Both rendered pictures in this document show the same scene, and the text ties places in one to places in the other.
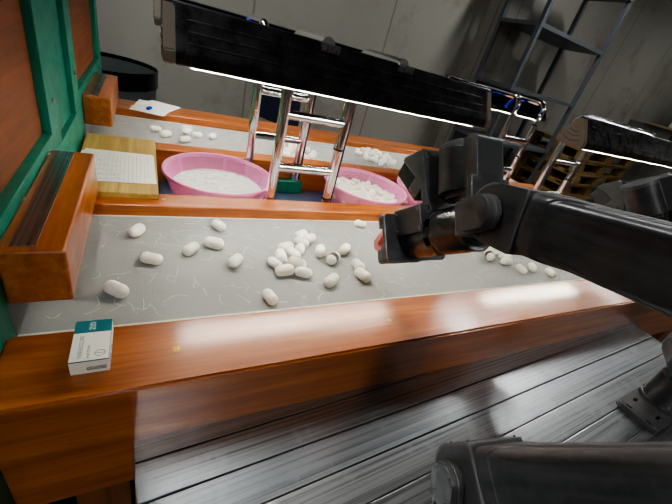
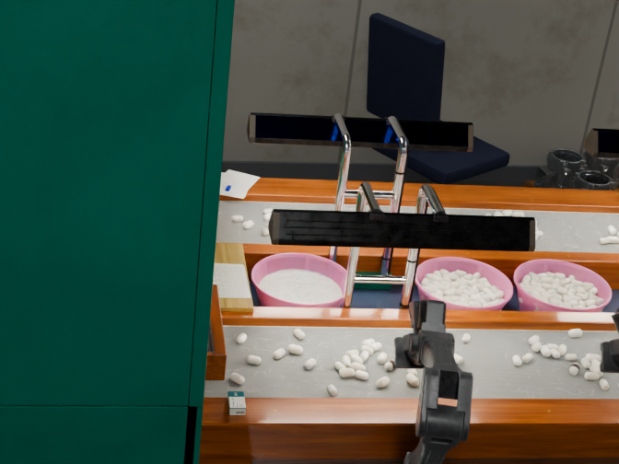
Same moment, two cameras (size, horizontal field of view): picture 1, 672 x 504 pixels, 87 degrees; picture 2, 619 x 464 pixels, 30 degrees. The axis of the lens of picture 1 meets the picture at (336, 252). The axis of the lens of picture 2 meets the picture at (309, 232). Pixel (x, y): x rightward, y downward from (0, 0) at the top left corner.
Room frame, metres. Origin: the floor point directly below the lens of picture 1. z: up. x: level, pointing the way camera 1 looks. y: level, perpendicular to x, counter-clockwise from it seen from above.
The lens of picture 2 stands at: (-1.61, -0.62, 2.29)
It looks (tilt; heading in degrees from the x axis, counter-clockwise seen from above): 28 degrees down; 21
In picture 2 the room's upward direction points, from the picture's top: 7 degrees clockwise
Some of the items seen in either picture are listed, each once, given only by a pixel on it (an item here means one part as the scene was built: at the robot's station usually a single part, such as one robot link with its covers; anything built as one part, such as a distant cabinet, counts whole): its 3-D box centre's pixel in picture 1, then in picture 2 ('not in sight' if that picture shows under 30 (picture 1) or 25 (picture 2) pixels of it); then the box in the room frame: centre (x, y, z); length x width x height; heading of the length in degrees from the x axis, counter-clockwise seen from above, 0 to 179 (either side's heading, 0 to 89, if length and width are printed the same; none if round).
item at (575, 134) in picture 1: (633, 144); not in sight; (1.21, -0.77, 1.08); 0.62 x 0.08 x 0.07; 123
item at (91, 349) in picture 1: (92, 345); (236, 403); (0.25, 0.23, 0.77); 0.06 x 0.04 x 0.02; 33
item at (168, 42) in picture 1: (359, 77); (403, 226); (0.68, 0.05, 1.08); 0.62 x 0.08 x 0.07; 123
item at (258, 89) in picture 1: (273, 110); (360, 201); (1.09, 0.30, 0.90); 0.20 x 0.19 x 0.45; 123
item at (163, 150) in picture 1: (378, 183); (501, 271); (1.29, -0.08, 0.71); 1.81 x 0.06 x 0.11; 123
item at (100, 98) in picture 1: (102, 97); not in sight; (0.97, 0.75, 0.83); 0.30 x 0.06 x 0.07; 33
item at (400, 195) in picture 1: (362, 197); (461, 295); (1.07, -0.03, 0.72); 0.27 x 0.27 x 0.10
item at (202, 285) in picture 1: (472, 254); (560, 366); (0.87, -0.35, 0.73); 1.81 x 0.30 x 0.02; 123
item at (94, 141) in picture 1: (119, 162); (218, 275); (0.71, 0.52, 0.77); 0.33 x 0.15 x 0.01; 33
